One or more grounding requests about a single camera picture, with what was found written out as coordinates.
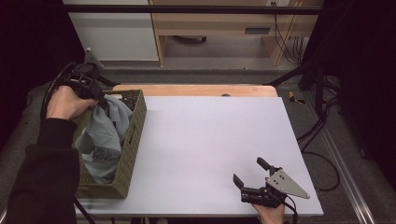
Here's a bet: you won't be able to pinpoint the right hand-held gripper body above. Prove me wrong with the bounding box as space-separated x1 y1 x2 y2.
240 168 311 209

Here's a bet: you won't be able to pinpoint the black horizontal bar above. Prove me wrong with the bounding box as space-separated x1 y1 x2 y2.
61 4 323 15

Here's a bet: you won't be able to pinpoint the metal floor rail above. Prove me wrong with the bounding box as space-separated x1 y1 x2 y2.
302 89 378 224

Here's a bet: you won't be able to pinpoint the white table board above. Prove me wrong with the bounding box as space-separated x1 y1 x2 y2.
74 95 325 218

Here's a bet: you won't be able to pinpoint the black floor cable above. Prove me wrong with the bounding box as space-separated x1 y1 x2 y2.
296 94 342 192

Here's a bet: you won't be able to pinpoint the yellow and black tool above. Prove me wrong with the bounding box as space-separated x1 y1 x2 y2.
288 91 306 105

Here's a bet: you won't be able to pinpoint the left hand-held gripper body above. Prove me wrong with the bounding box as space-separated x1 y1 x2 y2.
61 47 108 102

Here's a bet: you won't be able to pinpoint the black stand leg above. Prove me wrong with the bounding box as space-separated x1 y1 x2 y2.
73 197 97 224

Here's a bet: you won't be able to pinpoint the black hanging cables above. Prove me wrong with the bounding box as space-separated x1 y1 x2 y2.
271 1 305 65

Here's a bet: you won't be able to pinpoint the olive green woven basket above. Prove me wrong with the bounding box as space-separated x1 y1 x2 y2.
72 89 148 200

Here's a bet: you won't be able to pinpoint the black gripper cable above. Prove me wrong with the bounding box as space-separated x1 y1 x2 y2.
40 61 78 119
280 193 299 224

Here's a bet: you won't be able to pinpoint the white cabinet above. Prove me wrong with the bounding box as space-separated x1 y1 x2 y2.
63 0 161 62

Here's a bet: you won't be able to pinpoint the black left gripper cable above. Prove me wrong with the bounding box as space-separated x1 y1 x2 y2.
40 61 78 119

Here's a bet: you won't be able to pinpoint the light wooden desk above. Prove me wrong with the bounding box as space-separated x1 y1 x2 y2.
148 0 325 67

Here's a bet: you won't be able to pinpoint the person's left hand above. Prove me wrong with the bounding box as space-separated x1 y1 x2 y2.
46 85 99 121

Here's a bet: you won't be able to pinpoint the grey cloth garment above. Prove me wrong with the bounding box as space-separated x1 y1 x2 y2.
74 94 134 185

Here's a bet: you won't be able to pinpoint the black metal stand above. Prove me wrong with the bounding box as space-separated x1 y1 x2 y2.
263 57 341 117

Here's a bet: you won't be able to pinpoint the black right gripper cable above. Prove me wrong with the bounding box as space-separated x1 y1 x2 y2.
280 193 299 224

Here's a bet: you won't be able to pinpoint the person's right hand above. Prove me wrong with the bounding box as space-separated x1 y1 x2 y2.
251 203 286 224

